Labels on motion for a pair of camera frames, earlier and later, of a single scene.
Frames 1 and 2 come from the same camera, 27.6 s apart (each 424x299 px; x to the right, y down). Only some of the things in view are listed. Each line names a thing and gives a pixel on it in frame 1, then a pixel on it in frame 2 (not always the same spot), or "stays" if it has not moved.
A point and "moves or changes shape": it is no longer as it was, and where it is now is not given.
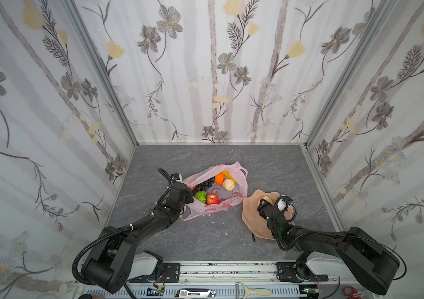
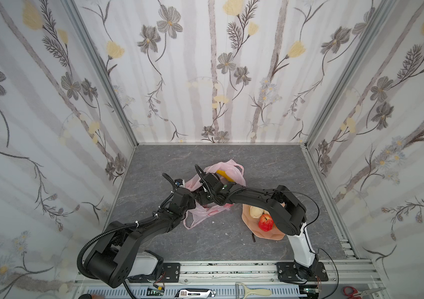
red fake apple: [212, 199] moves or changes shape
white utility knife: [195, 293] stays
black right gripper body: [268, 211] to [207, 183]
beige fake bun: [267, 199] moves or changes shape
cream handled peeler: [259, 291] stays
